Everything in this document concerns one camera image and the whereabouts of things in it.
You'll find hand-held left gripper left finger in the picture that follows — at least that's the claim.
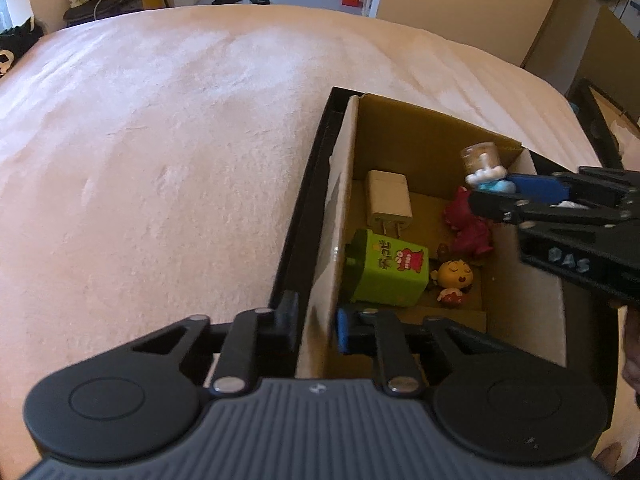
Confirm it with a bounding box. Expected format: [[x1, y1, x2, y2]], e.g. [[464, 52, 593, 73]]
[[120, 291, 301, 396]]

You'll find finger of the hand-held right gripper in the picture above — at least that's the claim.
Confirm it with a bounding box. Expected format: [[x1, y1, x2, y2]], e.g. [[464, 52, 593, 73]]
[[507, 166, 640, 206], [467, 189, 640, 229]]

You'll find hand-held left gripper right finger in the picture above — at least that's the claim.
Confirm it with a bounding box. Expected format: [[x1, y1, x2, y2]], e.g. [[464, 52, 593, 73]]
[[336, 307, 541, 396]]

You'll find red dinosaur figurine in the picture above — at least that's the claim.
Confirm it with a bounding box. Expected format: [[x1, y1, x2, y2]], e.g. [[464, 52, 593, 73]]
[[444, 186, 495, 258]]

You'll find blue figurine with clear dome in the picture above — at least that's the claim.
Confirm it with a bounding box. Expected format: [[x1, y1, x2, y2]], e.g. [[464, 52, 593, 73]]
[[460, 142, 518, 195]]

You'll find green cartoon plug charger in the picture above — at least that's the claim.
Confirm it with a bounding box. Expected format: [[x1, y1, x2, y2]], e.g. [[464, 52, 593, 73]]
[[345, 228, 431, 307]]

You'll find small cartoon child figurine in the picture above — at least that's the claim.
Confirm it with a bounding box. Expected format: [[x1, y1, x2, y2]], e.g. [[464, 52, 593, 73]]
[[431, 242, 476, 307]]

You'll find brown cardboard box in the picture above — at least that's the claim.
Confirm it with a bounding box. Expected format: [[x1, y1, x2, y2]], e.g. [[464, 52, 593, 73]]
[[295, 92, 569, 382]]

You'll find white plug charger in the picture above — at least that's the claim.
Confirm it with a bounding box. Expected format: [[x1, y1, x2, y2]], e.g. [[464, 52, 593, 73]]
[[366, 170, 415, 240]]

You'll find black rectangular tray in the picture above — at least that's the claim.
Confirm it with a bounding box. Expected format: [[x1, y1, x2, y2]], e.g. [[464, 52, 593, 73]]
[[267, 86, 630, 456]]

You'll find large cardboard sheet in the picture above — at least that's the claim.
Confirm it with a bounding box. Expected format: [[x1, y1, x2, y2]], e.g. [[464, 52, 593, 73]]
[[522, 0, 640, 111]]

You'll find black shoe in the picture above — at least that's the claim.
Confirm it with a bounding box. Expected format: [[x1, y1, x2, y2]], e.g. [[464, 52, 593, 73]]
[[0, 16, 45, 56]]

